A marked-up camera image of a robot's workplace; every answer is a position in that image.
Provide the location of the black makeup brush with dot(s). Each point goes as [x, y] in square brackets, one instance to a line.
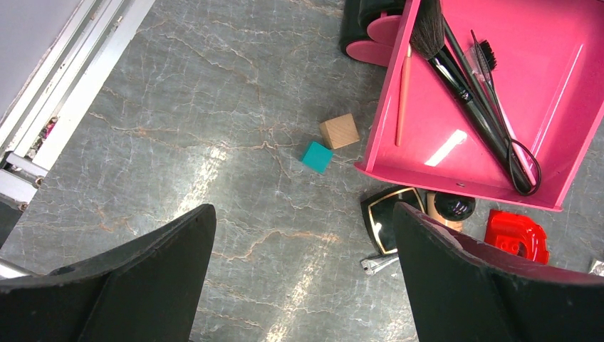
[427, 38]

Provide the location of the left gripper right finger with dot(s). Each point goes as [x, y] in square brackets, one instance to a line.
[461, 289]

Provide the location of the red D-shaped toy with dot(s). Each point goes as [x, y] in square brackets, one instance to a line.
[518, 235]

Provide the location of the wooden cube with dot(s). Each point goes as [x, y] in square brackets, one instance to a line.
[339, 132]

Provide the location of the silver tweezers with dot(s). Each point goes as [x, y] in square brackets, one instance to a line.
[374, 264]

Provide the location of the rose thin stick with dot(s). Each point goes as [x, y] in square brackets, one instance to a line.
[404, 87]

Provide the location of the clear plastic wrapper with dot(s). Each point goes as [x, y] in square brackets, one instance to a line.
[597, 268]

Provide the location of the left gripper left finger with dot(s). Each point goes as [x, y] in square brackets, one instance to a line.
[146, 289]

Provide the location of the black pink drawer organizer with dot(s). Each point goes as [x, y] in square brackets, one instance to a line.
[504, 109]

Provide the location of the black compact case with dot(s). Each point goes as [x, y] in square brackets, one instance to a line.
[377, 212]

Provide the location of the foundation bottle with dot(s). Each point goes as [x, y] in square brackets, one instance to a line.
[450, 210]

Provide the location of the teal cube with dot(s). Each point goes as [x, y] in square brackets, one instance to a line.
[317, 157]

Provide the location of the thin black pencil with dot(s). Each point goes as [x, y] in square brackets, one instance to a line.
[474, 68]

